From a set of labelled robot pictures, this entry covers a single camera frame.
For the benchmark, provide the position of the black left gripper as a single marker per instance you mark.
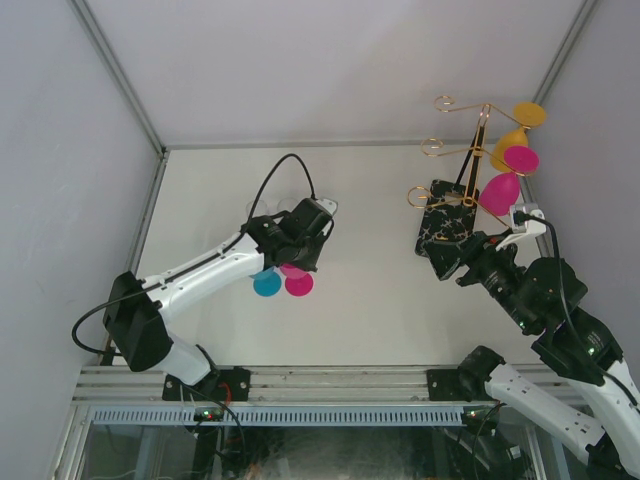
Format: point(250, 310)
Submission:
point(310, 262)

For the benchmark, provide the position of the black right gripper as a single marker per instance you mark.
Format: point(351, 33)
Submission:
point(446, 256)

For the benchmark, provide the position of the pink wine glass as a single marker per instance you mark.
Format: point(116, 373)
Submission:
point(503, 190)
point(297, 282)

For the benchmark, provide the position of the cyan wine glass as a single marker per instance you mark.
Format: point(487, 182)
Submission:
point(267, 283)

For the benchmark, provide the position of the clear champagne flute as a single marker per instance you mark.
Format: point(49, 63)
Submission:
point(287, 204)
point(257, 208)

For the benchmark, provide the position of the yellow wine glass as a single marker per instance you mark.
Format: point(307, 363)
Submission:
point(527, 115)

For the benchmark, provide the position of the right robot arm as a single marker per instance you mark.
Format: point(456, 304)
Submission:
point(543, 300)

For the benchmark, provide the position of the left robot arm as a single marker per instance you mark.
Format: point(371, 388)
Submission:
point(139, 310)

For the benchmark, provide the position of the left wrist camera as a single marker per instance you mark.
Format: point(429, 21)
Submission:
point(329, 205)

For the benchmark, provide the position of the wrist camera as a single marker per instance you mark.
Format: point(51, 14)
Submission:
point(329, 205)
point(527, 222)

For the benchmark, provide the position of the gold wire wine glass rack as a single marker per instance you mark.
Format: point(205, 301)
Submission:
point(449, 208)

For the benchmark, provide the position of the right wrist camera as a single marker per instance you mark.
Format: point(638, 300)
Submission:
point(527, 222)

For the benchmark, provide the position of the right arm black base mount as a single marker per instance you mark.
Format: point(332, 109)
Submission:
point(450, 384)

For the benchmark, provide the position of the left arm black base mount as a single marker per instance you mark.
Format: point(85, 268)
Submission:
point(232, 384)

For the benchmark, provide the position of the aluminium front frame rail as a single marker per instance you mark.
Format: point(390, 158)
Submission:
point(267, 385)

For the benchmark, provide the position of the blue slotted cable duct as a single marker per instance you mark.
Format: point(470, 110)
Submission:
point(281, 416)

